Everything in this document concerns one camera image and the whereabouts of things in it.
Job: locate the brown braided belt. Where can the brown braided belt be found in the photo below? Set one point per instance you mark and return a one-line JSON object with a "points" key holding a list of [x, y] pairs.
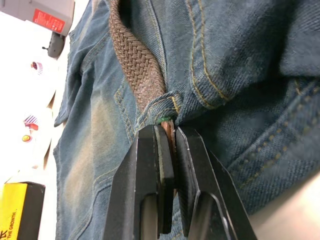
{"points": [[136, 57]]}

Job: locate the grey box with red label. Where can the grey box with red label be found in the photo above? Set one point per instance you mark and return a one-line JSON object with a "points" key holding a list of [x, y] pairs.
{"points": [[45, 13]]}

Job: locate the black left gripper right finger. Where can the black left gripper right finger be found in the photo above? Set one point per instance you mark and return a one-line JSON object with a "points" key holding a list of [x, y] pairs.
{"points": [[200, 180]]}

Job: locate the grey rounded device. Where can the grey rounded device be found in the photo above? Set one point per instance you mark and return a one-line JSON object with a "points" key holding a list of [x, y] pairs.
{"points": [[55, 45]]}

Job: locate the white printed sheet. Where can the white printed sheet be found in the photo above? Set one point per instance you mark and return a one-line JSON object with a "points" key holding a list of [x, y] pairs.
{"points": [[25, 95]]}

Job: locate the yellow and black box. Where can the yellow and black box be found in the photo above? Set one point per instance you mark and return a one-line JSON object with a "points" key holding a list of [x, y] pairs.
{"points": [[18, 212]]}

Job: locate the blue denim shorts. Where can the blue denim shorts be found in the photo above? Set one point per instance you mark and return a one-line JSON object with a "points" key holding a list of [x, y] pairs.
{"points": [[225, 75]]}

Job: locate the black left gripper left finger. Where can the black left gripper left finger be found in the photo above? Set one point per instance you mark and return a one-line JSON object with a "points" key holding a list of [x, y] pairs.
{"points": [[147, 175]]}

